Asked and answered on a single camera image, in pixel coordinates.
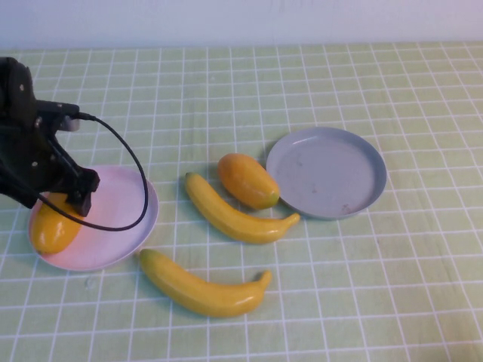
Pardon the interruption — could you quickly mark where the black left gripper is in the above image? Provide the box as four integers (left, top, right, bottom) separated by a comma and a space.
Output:
0, 112, 101, 218

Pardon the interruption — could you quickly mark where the orange-yellow toy mango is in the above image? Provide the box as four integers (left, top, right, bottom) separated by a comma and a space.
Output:
29, 191, 85, 256
217, 152, 281, 211

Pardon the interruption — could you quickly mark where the yellow toy banana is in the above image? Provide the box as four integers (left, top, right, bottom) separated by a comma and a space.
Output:
139, 248, 273, 318
184, 172, 302, 245

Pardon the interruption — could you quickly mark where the pink round plate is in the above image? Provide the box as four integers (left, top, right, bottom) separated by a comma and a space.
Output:
28, 164, 159, 272

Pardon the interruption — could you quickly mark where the blue-grey round plate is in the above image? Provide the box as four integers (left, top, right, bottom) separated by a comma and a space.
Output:
266, 127, 389, 221

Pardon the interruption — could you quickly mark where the black left camera cable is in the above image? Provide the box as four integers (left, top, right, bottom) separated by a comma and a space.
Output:
35, 112, 149, 233

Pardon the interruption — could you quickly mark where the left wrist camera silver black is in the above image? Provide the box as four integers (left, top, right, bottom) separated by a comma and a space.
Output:
37, 100, 81, 132

